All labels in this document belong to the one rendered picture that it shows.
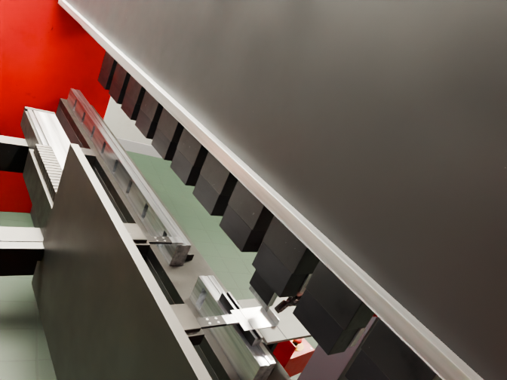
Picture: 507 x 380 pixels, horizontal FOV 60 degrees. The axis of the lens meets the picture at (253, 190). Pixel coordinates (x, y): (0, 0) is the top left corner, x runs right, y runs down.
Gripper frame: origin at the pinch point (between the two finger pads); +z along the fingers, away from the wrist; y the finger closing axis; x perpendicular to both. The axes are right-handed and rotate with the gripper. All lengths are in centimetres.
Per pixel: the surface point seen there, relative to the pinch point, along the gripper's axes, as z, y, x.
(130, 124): -7, -358, 127
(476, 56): -41, 35, -74
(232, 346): 18.2, 2.7, 0.6
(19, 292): 102, -131, 44
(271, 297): 0.7, 5.7, -11.4
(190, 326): 22.2, 3.5, -21.6
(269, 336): 7.8, 7.7, 0.9
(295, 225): -9, 21, -51
